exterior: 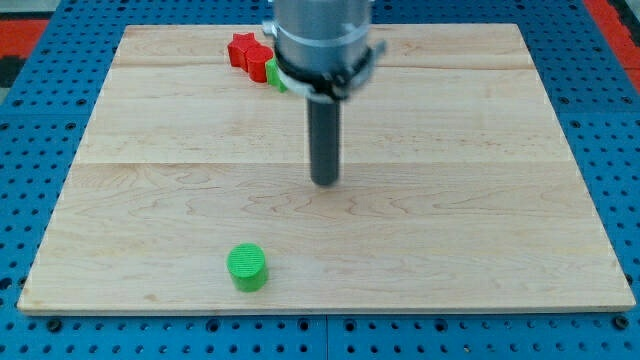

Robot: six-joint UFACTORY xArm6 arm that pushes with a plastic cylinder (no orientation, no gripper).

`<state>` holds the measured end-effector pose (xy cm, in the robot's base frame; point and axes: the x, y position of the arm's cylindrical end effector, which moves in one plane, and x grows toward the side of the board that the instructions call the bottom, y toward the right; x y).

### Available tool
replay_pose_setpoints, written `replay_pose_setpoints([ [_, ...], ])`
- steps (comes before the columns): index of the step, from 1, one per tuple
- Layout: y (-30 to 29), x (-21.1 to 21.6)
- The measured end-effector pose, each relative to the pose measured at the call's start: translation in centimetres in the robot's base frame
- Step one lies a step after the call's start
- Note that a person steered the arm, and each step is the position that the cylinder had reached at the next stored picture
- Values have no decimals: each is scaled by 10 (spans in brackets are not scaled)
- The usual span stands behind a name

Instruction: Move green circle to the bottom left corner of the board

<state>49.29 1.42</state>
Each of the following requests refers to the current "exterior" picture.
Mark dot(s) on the light wooden board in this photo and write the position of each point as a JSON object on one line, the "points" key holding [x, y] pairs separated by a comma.
{"points": [[458, 191]]}

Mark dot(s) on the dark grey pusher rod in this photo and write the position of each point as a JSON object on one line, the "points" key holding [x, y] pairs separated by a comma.
{"points": [[324, 142]]}

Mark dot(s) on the green block behind arm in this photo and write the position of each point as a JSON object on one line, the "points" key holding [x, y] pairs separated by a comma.
{"points": [[273, 77]]}

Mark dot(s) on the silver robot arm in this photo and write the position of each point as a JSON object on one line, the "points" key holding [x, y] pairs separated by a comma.
{"points": [[322, 47]]}

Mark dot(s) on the red cylinder block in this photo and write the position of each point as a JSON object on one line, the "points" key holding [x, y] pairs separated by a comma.
{"points": [[256, 58]]}

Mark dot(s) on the green cylinder block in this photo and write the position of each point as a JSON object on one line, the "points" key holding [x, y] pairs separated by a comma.
{"points": [[247, 267]]}

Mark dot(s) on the red star block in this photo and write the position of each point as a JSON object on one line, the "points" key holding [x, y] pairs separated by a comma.
{"points": [[238, 47]]}

